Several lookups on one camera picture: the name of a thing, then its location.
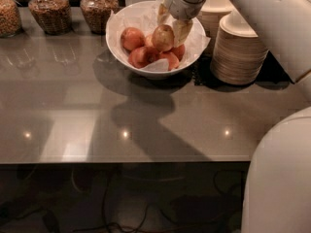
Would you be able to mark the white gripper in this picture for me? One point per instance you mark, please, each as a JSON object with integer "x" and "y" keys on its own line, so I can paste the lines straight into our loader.
{"x": 182, "y": 8}

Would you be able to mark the yellow-red apple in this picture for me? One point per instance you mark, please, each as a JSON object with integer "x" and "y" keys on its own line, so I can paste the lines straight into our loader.
{"x": 163, "y": 38}

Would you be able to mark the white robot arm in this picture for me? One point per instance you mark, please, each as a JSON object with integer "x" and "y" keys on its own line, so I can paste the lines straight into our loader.
{"x": 269, "y": 128}

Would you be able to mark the white paper bowl liner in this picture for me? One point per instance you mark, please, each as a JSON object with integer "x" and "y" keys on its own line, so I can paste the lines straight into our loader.
{"x": 129, "y": 16}

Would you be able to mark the red apple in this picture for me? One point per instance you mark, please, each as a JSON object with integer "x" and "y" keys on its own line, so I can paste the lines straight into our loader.
{"x": 173, "y": 61}
{"x": 143, "y": 56}
{"x": 132, "y": 38}
{"x": 179, "y": 51}

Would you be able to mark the red apple front right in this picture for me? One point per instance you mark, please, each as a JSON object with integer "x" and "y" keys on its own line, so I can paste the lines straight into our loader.
{"x": 173, "y": 61}

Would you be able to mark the white ceramic bowl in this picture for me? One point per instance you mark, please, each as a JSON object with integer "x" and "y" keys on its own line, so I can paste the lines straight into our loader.
{"x": 155, "y": 72}

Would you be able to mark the red apple back left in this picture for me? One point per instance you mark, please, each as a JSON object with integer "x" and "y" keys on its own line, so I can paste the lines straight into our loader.
{"x": 132, "y": 38}

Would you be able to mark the red apple front left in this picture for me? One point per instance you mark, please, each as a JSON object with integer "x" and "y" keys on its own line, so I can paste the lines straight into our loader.
{"x": 143, "y": 56}

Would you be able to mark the rear stack of paper bowls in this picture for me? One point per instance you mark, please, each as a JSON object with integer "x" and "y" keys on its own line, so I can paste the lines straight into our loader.
{"x": 210, "y": 16}

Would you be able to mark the stack of paper bowls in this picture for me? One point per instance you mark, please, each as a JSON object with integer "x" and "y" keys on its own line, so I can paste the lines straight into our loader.
{"x": 238, "y": 51}
{"x": 210, "y": 16}

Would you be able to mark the front stack of paper bowls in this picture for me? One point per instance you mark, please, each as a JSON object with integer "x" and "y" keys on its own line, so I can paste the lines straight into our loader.
{"x": 238, "y": 51}

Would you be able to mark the right glass jar of grains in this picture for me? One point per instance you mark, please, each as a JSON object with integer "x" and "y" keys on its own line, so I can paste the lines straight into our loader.
{"x": 97, "y": 13}

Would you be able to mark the glass jar of grains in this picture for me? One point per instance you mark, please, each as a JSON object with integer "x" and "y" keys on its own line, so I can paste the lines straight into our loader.
{"x": 97, "y": 13}
{"x": 10, "y": 20}
{"x": 53, "y": 16}

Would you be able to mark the black mesh mat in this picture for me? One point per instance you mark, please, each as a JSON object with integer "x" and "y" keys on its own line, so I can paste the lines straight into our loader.
{"x": 271, "y": 74}

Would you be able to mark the middle glass jar of grains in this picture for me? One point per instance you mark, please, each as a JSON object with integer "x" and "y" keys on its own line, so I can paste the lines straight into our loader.
{"x": 53, "y": 16}

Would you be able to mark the left glass jar of grains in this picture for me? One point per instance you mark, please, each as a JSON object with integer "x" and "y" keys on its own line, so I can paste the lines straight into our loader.
{"x": 10, "y": 20}

